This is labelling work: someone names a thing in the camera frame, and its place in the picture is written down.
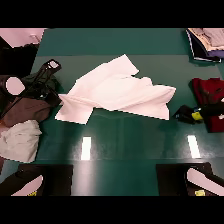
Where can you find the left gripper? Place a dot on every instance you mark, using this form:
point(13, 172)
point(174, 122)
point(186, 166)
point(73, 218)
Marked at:
point(50, 67)

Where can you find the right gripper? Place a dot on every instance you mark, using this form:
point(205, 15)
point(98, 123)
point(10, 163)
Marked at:
point(184, 115)

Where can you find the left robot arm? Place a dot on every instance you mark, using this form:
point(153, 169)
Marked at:
point(15, 86)

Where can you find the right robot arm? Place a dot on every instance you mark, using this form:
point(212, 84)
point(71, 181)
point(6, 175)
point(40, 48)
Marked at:
point(203, 176)

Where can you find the dark green garment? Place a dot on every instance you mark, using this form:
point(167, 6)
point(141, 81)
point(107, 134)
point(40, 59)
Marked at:
point(50, 81)

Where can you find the red garment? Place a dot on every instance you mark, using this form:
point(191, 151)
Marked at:
point(208, 90)

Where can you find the white T-shirt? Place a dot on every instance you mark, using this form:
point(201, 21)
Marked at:
point(116, 90)

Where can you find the pale grey garment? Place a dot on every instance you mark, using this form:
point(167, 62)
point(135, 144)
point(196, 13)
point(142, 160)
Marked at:
point(20, 141)

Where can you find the folded grey garment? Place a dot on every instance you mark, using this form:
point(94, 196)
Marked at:
point(213, 37)

